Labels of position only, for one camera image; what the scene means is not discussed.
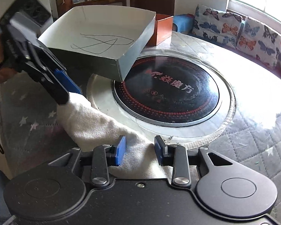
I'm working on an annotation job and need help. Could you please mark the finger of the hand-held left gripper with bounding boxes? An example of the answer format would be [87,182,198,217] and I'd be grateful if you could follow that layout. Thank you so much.
[35,42,83,95]
[28,62,69,105]

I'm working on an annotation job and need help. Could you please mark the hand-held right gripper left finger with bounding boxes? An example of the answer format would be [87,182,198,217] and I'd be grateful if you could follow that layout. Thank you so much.
[48,135,127,186]

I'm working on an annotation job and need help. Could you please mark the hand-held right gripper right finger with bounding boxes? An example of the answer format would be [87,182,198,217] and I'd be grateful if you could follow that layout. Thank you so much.
[154,135,237,186]

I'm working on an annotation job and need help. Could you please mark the beige canvas shopping bag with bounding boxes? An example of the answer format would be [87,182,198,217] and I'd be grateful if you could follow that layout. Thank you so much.
[56,91,176,180]

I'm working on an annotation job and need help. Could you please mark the white cardboard box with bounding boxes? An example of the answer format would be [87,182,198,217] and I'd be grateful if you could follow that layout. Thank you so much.
[37,5,157,82]

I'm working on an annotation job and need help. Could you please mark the person's left hand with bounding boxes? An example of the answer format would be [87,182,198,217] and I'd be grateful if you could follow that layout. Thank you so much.
[0,35,16,85]

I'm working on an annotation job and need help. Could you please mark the round black induction cooktop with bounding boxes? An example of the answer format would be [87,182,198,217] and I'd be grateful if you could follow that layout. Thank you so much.
[111,55,220,126]

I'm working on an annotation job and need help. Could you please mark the wooden table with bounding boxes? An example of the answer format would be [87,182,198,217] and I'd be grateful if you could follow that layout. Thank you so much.
[72,0,127,7]

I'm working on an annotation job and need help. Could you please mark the orange box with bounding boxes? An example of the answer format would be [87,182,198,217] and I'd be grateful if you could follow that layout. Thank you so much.
[146,13,174,48]

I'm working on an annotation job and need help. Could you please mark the person's trousers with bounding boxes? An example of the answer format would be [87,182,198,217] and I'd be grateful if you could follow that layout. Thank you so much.
[0,169,14,223]

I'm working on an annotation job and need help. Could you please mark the blue sofa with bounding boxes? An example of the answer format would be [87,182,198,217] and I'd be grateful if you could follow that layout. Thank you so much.
[172,14,281,75]

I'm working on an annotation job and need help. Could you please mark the blue towel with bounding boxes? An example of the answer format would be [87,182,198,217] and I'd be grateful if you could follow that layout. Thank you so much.
[173,14,194,32]

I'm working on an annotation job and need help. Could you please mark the butterfly print cushion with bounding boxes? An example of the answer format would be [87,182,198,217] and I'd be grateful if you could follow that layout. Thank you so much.
[236,16,281,69]
[191,4,244,50]

